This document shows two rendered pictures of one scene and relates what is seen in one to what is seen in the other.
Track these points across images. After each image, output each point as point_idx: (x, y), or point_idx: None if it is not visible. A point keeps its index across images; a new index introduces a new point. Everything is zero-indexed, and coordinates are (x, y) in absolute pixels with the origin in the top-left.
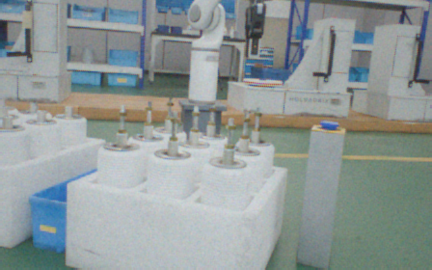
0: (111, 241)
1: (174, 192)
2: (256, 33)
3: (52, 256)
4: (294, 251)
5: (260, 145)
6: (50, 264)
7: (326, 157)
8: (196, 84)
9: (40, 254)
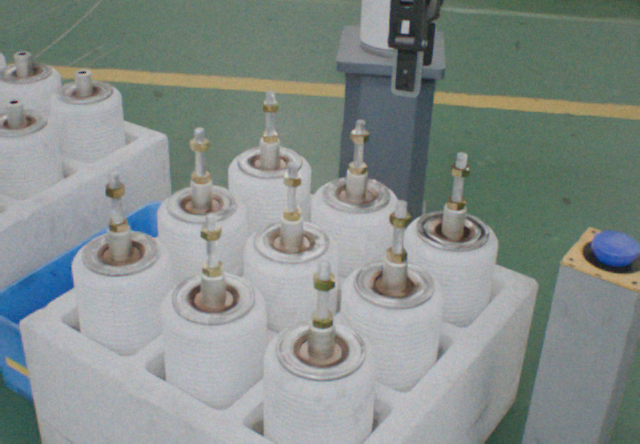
0: (102, 443)
1: (208, 387)
2: (403, 48)
3: (28, 416)
4: None
5: (456, 249)
6: (19, 441)
7: (590, 331)
8: (373, 8)
9: (9, 408)
